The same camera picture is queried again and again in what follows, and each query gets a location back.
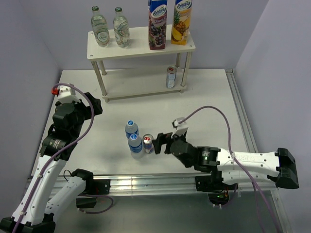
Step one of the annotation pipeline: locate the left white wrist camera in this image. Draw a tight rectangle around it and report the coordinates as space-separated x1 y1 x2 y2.
52 85 80 104

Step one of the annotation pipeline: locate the purple juice carton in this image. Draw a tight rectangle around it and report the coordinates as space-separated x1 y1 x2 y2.
148 0 168 50

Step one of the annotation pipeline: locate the left glass water bottle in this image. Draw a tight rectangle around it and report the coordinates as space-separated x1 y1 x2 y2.
91 6 110 47

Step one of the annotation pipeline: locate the white two-tier shelf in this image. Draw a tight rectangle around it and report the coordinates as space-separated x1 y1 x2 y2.
87 27 196 102

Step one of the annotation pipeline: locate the plastic water bottle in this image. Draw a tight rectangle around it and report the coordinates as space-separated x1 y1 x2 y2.
125 120 139 139
128 133 143 160

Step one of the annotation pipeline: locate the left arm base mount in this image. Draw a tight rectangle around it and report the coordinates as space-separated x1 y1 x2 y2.
75 179 111 209

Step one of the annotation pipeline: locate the glass water bottle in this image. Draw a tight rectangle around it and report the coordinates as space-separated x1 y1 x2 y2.
91 6 110 47
113 7 130 48

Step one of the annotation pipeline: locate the pineapple juice carton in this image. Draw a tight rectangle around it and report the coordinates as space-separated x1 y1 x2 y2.
171 0 192 45

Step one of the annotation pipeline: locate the right glass water bottle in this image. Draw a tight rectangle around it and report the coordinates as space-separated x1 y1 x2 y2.
113 7 130 48

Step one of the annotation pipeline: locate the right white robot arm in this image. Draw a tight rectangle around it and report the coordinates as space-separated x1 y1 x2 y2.
152 133 299 190

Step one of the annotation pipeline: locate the aluminium frame rail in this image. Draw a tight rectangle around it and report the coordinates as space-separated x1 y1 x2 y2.
26 69 292 233

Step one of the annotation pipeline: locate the silver energy can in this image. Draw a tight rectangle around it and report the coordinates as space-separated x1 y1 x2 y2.
166 66 177 89

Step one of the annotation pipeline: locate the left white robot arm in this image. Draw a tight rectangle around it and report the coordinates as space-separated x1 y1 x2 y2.
0 92 103 233

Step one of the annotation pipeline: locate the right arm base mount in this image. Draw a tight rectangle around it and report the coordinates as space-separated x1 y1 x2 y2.
195 172 238 193

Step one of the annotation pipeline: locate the blue red energy can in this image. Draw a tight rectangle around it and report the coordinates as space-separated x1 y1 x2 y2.
142 134 154 154

